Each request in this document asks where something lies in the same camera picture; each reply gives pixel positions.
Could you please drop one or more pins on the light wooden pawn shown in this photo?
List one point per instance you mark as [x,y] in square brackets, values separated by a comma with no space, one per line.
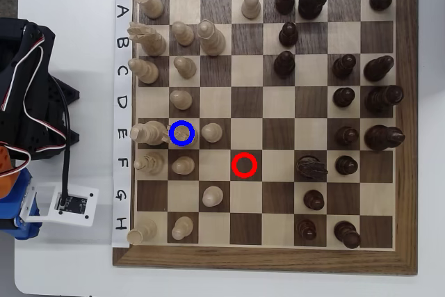
[183,34]
[183,165]
[180,99]
[251,6]
[212,133]
[212,196]
[186,68]
[182,228]

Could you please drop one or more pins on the dark wooden pawn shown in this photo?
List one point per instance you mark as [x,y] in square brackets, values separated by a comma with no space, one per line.
[343,66]
[346,165]
[314,200]
[306,230]
[343,97]
[284,65]
[346,136]
[288,35]
[285,1]

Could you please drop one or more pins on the moved white pawn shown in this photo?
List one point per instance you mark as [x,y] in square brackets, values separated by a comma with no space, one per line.
[182,133]

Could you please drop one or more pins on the light wooden rook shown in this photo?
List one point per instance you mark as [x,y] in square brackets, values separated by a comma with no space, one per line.
[153,6]
[144,231]

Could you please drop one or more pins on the black camera circuit board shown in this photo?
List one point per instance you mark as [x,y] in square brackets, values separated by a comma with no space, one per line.
[74,204]

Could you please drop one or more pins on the light wooden king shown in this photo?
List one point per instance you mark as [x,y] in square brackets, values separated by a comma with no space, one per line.
[149,133]

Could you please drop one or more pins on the light wooden knight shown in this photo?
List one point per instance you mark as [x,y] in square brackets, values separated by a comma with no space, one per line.
[153,41]

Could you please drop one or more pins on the white paper letter strip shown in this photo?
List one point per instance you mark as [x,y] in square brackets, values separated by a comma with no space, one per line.
[121,29]

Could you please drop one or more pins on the dark wooden queen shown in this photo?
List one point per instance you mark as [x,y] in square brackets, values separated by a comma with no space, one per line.
[382,98]

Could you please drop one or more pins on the dark wooden king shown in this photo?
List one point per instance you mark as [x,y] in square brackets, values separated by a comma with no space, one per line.
[382,137]

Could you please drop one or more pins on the dark wooden knight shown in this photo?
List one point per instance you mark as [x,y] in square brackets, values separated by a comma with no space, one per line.
[309,169]
[311,3]

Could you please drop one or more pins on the wooden chessboard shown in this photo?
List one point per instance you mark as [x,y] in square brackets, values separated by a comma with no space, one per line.
[278,102]

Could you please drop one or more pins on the light wooden queen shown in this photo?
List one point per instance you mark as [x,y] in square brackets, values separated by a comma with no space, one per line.
[212,41]

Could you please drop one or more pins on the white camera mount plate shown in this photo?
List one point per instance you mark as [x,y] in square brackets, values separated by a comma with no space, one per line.
[88,213]

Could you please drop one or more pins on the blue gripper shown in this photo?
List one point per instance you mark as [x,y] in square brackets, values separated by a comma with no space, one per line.
[21,230]

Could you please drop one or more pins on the light wooden bishop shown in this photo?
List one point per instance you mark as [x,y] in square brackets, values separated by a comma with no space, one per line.
[151,164]
[146,71]

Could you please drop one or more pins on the black and orange robot arm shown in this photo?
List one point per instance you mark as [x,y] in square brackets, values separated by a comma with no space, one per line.
[17,130]

